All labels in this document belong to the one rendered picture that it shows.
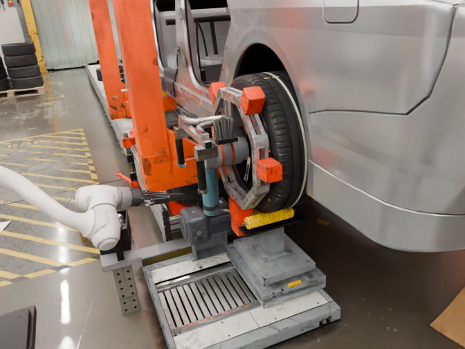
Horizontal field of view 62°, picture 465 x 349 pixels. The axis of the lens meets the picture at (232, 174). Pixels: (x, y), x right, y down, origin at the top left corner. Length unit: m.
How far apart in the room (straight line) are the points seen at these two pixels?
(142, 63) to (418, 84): 1.38
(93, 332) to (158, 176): 0.86
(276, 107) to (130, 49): 0.83
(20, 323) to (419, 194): 1.57
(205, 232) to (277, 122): 0.89
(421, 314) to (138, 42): 1.95
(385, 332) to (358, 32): 1.42
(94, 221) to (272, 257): 1.00
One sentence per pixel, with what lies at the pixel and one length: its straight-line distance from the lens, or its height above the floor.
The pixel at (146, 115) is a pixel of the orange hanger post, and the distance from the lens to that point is 2.10.
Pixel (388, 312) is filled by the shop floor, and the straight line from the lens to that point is 2.20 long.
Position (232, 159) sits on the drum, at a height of 0.83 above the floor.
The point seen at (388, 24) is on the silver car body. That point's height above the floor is 1.39.
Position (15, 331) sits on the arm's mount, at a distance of 1.87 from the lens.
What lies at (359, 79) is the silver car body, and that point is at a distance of 1.21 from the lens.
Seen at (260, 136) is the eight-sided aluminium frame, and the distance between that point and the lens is 1.55.
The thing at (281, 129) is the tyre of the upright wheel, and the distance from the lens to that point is 1.55.
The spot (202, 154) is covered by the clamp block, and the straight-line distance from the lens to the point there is 1.54.
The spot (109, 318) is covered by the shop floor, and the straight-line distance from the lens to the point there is 2.25.
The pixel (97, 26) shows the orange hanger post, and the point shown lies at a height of 1.39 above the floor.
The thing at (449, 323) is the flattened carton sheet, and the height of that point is 0.01.
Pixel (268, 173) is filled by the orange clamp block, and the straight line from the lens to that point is 1.50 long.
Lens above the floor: 1.45
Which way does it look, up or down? 23 degrees down
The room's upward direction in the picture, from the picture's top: 4 degrees counter-clockwise
